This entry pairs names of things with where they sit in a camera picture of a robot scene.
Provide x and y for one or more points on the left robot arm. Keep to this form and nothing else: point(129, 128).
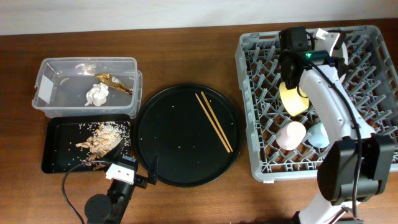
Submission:
point(111, 207)

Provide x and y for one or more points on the clear plastic storage bin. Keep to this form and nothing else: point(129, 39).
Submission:
point(62, 83)

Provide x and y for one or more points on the wooden chopstick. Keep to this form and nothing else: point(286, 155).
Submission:
point(215, 120)
point(213, 125)

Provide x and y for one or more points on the white tissue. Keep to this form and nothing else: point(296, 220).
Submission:
point(97, 95)

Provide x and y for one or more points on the grey dishwasher rack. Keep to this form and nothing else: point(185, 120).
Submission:
point(371, 84)

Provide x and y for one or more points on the gold brown snack wrapper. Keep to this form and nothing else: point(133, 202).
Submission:
point(113, 82)

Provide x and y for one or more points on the blue cup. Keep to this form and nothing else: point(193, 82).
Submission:
point(318, 136)

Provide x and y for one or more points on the food scraps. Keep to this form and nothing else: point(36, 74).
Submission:
point(103, 137)

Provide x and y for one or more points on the yellow bowl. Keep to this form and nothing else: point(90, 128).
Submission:
point(295, 101)

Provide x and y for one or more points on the pink cup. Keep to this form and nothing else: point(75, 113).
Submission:
point(291, 135)

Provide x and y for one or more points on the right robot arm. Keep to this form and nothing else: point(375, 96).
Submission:
point(357, 165)

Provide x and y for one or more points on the black rectangular tray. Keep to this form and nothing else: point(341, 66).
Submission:
point(60, 153)

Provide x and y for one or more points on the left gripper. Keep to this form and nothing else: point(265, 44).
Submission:
point(141, 181)

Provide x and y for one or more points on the round black serving tray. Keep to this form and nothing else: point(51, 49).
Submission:
point(174, 124)

